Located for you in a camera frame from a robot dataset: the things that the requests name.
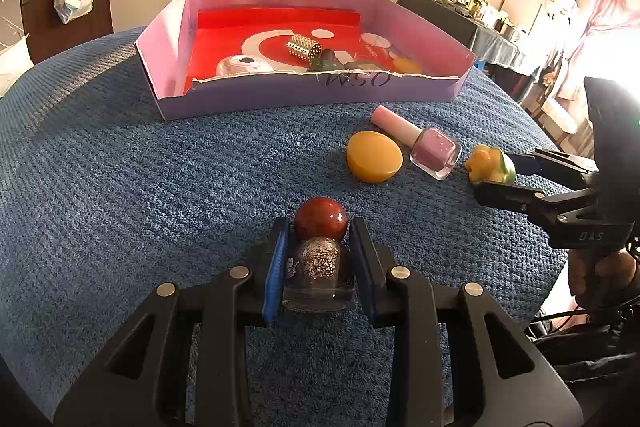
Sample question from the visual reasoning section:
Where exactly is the person's right hand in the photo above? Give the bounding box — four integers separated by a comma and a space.
567, 249, 640, 303

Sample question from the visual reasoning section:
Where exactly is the clear-lidded small jar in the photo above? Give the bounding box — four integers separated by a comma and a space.
360, 33, 401, 60

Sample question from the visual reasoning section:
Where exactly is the pink nail polish bottle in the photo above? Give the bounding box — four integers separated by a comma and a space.
372, 105, 462, 181

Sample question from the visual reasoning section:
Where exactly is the glitter nail polish bottle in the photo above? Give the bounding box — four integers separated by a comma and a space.
282, 197, 358, 313

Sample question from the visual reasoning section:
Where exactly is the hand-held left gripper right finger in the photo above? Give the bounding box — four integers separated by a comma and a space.
348, 217, 586, 427

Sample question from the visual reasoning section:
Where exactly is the blue knitted blanket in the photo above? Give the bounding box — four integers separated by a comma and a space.
0, 27, 596, 427

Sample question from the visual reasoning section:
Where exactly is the dark side table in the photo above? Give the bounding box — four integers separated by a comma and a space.
395, 0, 523, 72

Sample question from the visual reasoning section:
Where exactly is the gold studded cylinder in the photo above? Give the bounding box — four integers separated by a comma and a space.
286, 34, 321, 58

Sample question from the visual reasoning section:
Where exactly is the pink cardboard box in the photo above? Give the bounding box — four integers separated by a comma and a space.
135, 0, 476, 122

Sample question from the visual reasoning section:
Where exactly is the black nail polish bottle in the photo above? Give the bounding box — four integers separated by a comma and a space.
307, 48, 346, 72

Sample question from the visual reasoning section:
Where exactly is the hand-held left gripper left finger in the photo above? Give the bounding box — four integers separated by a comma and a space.
52, 217, 291, 427

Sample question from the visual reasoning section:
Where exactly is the white bedding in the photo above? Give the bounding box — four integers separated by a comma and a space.
0, 34, 31, 98

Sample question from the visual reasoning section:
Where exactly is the pink curtain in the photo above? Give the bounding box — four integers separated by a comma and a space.
555, 0, 640, 102

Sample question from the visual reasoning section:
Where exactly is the yellow green rubber toy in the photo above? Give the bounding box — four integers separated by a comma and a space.
465, 145, 517, 184

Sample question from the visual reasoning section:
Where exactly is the pink white oval device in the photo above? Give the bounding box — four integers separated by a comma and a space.
216, 54, 275, 78

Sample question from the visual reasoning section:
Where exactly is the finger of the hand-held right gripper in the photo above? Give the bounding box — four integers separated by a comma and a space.
507, 149, 598, 188
474, 184, 598, 228

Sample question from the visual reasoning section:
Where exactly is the yellow round soap disc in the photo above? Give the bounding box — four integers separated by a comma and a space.
346, 130, 404, 184

